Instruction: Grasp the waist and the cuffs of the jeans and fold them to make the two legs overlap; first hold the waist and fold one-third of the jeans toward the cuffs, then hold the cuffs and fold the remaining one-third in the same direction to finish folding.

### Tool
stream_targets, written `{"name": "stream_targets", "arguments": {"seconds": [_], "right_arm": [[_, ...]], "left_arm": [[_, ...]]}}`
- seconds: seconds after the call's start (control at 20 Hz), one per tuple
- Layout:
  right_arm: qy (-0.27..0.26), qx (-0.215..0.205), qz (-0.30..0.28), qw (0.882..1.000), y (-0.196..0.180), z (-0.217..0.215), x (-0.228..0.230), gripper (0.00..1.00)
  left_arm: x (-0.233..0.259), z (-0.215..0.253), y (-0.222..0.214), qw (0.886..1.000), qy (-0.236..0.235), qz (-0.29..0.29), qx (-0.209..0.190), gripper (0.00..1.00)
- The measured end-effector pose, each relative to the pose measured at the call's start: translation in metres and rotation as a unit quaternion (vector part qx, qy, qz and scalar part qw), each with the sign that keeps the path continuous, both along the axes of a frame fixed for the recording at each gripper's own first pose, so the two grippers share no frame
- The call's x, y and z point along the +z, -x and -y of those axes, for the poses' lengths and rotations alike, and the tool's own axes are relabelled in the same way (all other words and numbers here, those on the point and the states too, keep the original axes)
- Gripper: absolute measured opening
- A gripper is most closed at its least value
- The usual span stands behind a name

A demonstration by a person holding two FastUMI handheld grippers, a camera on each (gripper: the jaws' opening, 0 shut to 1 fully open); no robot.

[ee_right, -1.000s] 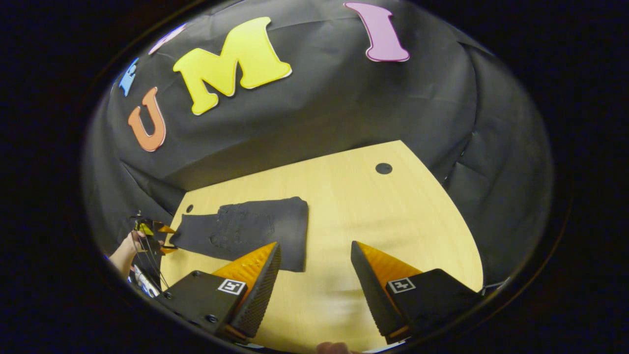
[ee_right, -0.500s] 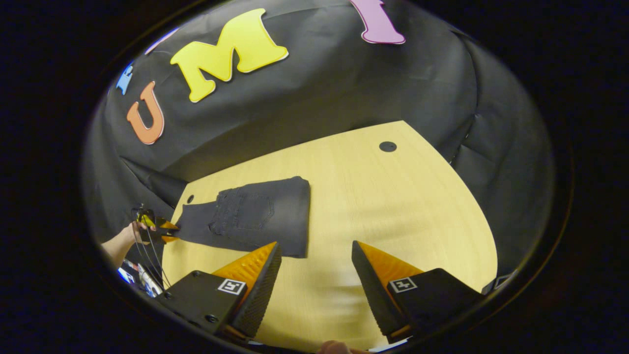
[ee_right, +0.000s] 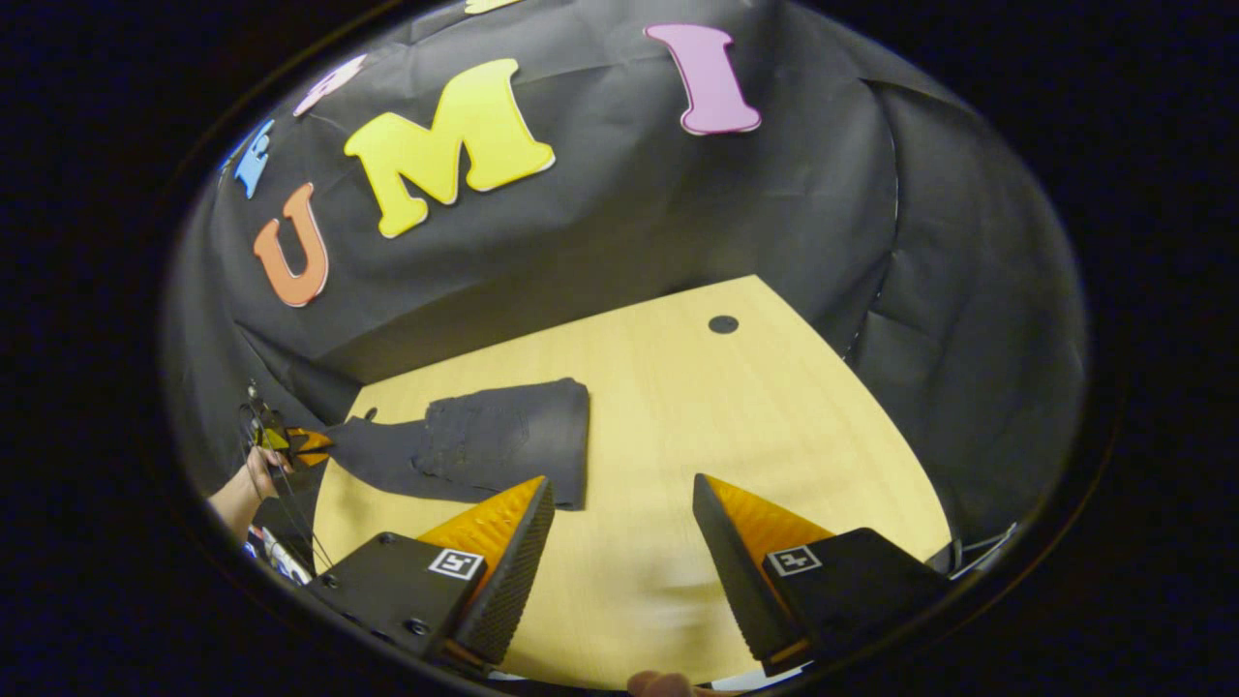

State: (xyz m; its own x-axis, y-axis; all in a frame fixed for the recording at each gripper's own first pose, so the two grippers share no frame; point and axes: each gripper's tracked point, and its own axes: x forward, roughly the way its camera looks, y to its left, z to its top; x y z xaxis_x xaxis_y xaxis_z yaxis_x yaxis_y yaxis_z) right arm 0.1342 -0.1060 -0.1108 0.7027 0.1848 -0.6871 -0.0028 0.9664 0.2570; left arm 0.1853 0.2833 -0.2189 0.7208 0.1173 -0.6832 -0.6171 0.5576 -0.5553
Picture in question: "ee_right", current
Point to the black backdrop cloth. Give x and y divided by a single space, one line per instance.
619 213

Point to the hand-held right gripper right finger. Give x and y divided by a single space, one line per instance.
736 571

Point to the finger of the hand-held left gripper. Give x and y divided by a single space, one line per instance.
308 459
308 439

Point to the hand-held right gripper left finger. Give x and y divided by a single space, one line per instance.
513 571

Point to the black round table grommet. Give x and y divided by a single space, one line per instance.
723 324

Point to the dark grey jeans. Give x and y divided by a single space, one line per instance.
503 440

